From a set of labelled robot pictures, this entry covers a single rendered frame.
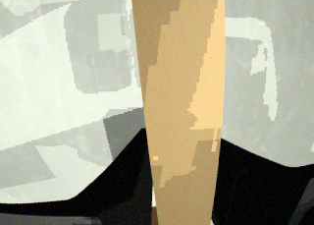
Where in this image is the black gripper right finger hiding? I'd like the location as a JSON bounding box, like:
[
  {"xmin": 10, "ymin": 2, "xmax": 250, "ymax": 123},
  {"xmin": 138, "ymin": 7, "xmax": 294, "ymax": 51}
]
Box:
[{"xmin": 211, "ymin": 139, "xmax": 314, "ymax": 225}]

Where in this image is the long wooden rail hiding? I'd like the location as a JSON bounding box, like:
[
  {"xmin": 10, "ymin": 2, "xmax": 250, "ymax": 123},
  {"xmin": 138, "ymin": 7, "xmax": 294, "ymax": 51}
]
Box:
[{"xmin": 132, "ymin": 0, "xmax": 225, "ymax": 225}]

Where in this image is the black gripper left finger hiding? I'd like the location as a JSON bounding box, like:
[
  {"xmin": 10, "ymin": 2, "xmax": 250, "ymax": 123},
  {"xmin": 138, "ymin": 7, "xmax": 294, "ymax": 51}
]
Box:
[{"xmin": 0, "ymin": 128, "xmax": 153, "ymax": 225}]

